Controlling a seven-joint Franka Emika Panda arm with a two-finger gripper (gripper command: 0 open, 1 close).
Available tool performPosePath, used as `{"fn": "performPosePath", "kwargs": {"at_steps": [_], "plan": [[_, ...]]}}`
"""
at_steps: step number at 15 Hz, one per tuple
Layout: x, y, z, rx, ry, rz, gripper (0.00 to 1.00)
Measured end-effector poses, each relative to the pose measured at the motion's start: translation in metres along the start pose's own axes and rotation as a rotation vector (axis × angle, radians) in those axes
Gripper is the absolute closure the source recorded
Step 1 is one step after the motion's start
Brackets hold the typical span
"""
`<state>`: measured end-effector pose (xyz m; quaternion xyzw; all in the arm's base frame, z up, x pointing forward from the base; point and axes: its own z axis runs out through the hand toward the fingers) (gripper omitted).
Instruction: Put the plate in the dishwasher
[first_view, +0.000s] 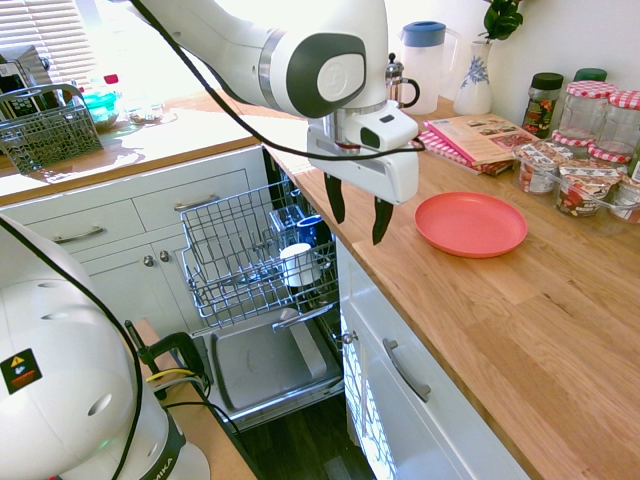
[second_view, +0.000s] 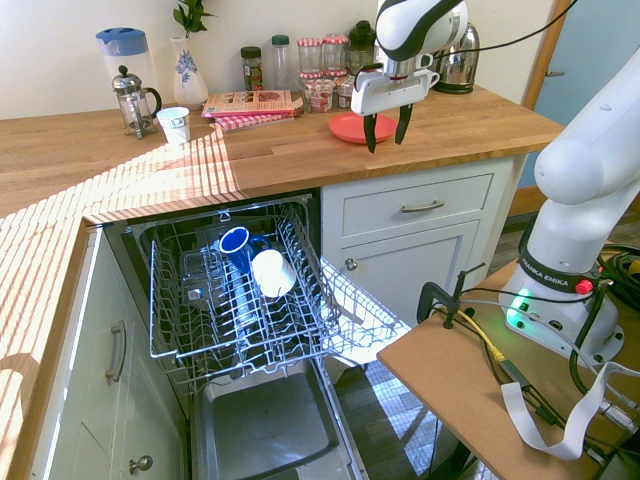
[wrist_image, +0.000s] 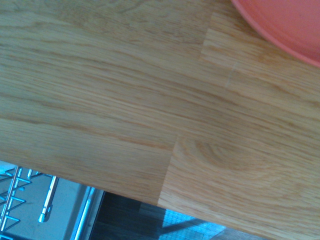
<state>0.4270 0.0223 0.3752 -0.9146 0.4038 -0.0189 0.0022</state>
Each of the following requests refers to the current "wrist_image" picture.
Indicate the pink round plastic plate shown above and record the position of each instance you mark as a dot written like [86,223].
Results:
[287,20]

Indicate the grey steel dishwasher door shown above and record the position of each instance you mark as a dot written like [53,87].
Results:
[65,215]

